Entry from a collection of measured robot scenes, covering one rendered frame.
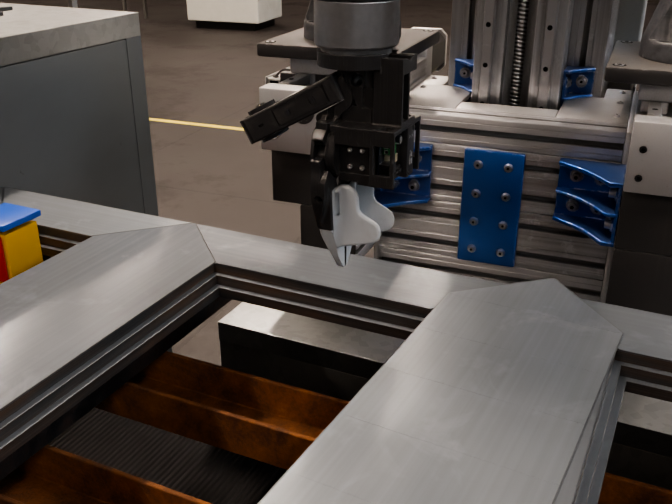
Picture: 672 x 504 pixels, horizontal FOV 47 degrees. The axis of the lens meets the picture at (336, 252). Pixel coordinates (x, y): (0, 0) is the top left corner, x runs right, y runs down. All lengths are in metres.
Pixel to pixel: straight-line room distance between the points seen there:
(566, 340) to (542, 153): 0.43
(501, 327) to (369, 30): 0.31
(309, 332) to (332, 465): 0.52
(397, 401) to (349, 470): 0.10
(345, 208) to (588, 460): 0.30
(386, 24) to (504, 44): 0.59
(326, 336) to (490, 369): 0.41
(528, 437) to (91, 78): 1.00
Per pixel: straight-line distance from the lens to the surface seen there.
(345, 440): 0.62
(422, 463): 0.60
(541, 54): 1.25
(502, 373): 0.71
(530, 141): 1.14
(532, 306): 0.83
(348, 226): 0.74
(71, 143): 1.38
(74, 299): 0.86
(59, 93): 1.35
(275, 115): 0.74
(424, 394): 0.67
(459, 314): 0.80
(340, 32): 0.68
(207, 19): 8.61
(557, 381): 0.71
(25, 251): 1.02
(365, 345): 1.07
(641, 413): 1.00
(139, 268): 0.91
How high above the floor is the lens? 1.23
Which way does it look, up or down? 24 degrees down
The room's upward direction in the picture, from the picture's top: straight up
